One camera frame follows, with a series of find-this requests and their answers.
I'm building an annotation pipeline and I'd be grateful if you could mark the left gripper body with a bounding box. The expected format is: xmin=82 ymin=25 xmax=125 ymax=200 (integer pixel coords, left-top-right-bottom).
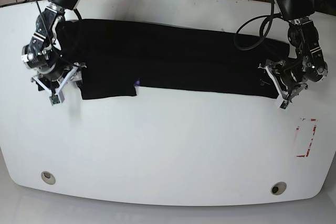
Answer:
xmin=258 ymin=59 xmax=306 ymax=100

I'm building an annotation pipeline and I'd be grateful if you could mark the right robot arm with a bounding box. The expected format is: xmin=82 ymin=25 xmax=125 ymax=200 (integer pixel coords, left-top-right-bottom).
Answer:
xmin=21 ymin=0 xmax=86 ymax=104

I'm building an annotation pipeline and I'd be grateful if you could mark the red tape corner marking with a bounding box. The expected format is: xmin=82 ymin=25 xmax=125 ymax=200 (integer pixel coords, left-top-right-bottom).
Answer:
xmin=294 ymin=118 xmax=317 ymax=158

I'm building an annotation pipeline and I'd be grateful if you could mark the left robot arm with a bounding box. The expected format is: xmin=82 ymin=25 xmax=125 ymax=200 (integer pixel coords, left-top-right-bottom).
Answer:
xmin=234 ymin=0 xmax=328 ymax=109

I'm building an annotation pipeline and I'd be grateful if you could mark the black graphic t-shirt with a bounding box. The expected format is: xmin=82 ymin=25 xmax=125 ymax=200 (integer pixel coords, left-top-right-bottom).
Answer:
xmin=57 ymin=19 xmax=290 ymax=100

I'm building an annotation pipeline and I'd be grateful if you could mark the right table cable grommet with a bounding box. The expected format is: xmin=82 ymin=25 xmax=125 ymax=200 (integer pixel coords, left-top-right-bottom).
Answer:
xmin=271 ymin=182 xmax=287 ymax=196

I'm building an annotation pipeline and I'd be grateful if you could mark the table cable grommet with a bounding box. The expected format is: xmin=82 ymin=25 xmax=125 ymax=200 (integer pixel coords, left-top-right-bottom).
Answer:
xmin=271 ymin=182 xmax=287 ymax=196
xmin=41 ymin=171 xmax=56 ymax=185

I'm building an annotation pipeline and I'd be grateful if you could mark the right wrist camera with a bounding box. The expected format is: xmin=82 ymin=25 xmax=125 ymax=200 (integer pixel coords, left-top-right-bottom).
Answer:
xmin=49 ymin=92 xmax=65 ymax=106

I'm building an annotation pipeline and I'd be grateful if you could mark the left table cable grommet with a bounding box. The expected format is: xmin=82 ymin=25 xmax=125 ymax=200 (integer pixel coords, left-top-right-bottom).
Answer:
xmin=41 ymin=171 xmax=56 ymax=185

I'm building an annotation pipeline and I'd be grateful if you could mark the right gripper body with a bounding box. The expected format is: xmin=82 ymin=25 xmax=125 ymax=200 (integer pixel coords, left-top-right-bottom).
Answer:
xmin=31 ymin=62 xmax=87 ymax=97

